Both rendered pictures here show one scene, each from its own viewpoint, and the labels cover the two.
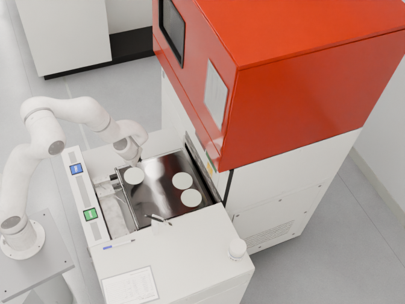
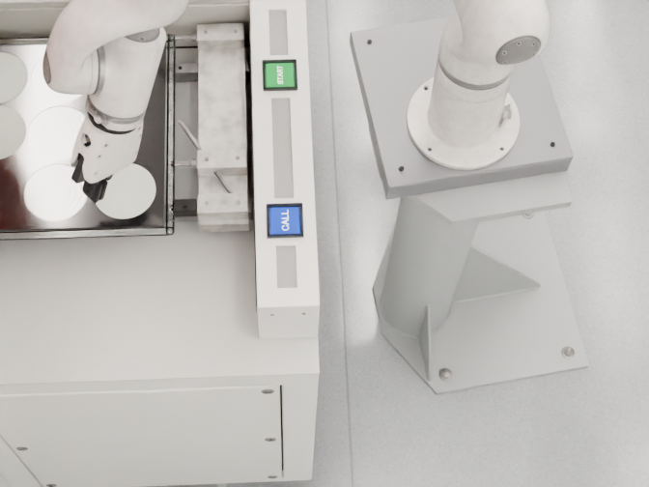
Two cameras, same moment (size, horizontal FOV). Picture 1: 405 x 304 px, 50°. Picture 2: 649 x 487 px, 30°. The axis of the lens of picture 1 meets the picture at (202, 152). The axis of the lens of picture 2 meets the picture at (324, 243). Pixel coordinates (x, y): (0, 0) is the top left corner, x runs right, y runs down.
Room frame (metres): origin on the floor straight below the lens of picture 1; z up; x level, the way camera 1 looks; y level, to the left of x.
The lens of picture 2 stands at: (1.81, 0.96, 2.64)
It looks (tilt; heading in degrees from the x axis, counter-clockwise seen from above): 66 degrees down; 203
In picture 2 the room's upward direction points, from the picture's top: 4 degrees clockwise
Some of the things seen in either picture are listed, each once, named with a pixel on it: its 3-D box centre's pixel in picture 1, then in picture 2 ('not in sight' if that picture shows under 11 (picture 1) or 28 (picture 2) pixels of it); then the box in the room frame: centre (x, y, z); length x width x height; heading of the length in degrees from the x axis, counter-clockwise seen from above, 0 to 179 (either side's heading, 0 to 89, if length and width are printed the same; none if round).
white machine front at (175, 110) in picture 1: (191, 129); not in sight; (1.39, 0.07, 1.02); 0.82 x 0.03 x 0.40; 29
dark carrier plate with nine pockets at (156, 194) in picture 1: (162, 186); (59, 133); (1.12, 0.17, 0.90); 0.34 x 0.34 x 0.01; 29
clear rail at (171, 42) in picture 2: (126, 198); (170, 130); (1.03, 0.33, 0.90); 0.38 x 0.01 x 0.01; 29
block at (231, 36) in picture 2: (121, 237); (220, 36); (0.83, 0.31, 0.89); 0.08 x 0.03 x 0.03; 119
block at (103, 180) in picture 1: (101, 180); (222, 206); (1.11, 0.47, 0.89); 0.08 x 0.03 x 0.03; 119
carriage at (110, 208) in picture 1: (111, 210); (222, 129); (0.97, 0.40, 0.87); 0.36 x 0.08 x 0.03; 29
